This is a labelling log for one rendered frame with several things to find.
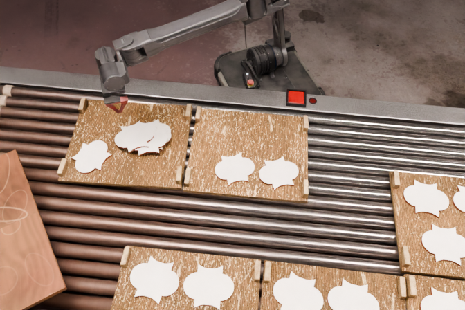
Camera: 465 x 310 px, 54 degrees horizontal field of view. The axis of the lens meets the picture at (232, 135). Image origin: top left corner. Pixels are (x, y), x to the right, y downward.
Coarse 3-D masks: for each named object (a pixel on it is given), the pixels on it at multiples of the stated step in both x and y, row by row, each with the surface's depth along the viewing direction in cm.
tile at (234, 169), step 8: (240, 152) 157; (224, 160) 155; (232, 160) 155; (240, 160) 155; (248, 160) 155; (216, 168) 153; (224, 168) 153; (232, 168) 153; (240, 168) 153; (248, 168) 153; (224, 176) 151; (232, 176) 151; (240, 176) 151
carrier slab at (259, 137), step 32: (224, 128) 164; (256, 128) 164; (288, 128) 165; (192, 160) 156; (256, 160) 156; (288, 160) 157; (192, 192) 150; (224, 192) 149; (256, 192) 149; (288, 192) 149
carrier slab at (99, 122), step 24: (96, 120) 164; (120, 120) 165; (144, 120) 165; (168, 120) 165; (72, 144) 158; (168, 144) 159; (72, 168) 153; (120, 168) 153; (144, 168) 153; (168, 168) 154
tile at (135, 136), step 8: (128, 128) 158; (136, 128) 158; (144, 128) 158; (120, 136) 156; (128, 136) 156; (136, 136) 156; (144, 136) 156; (152, 136) 156; (120, 144) 154; (128, 144) 154; (136, 144) 154; (144, 144) 154
